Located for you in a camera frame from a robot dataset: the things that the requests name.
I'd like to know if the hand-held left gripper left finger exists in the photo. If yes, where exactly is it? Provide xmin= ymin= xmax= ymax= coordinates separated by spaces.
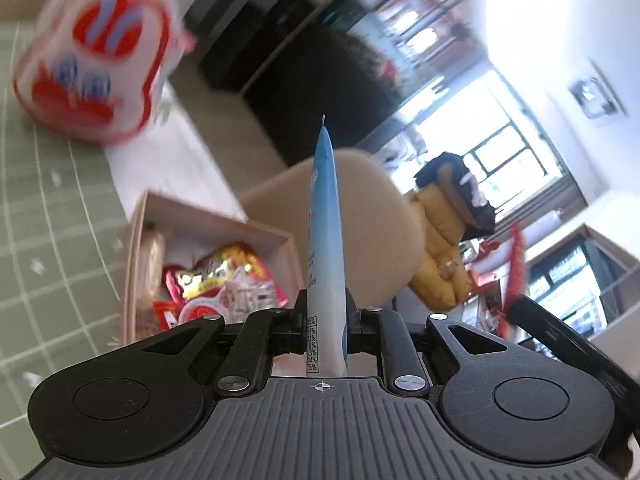
xmin=137 ymin=289 xmax=308 ymax=394

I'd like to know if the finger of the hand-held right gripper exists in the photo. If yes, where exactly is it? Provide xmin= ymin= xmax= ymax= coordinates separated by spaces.
xmin=506 ymin=294 xmax=640 ymax=411

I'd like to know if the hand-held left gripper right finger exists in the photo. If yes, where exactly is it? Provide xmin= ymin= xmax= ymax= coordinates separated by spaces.
xmin=344 ymin=290 xmax=521 ymax=396

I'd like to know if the brown chocolate ball packet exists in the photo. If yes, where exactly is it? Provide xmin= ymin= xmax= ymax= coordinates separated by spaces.
xmin=200 ymin=242 xmax=273 ymax=291

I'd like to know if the blue seaweed snack packet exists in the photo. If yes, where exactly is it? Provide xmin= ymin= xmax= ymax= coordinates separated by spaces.
xmin=304 ymin=115 xmax=348 ymax=378

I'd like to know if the red lidded jelly cup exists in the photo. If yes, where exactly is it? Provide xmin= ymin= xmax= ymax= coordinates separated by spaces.
xmin=177 ymin=294 xmax=228 ymax=325

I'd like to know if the pink cardboard box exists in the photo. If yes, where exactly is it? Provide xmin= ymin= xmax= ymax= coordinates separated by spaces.
xmin=122 ymin=189 xmax=306 ymax=348

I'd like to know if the clear pastry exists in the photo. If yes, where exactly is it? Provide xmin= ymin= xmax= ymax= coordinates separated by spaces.
xmin=139 ymin=232 xmax=167 ymax=322

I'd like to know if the beige dining chair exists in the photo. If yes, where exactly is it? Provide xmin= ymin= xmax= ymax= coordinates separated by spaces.
xmin=240 ymin=149 xmax=426 ymax=311

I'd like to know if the dark clothing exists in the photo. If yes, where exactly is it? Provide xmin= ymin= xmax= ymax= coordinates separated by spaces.
xmin=415 ymin=152 xmax=496 ymax=241

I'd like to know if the white printed tablecloth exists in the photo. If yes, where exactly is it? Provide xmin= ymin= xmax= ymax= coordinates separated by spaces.
xmin=107 ymin=82 xmax=248 ymax=223

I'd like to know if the black tank cabinet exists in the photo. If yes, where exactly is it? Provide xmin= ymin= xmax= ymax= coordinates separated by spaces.
xmin=240 ymin=25 xmax=401 ymax=166

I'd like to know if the square ceiling lamp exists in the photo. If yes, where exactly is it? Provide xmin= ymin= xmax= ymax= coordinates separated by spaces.
xmin=570 ymin=62 xmax=628 ymax=121

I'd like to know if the rabbit face snack bag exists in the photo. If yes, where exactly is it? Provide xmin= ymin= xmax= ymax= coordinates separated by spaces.
xmin=12 ymin=0 xmax=198 ymax=146

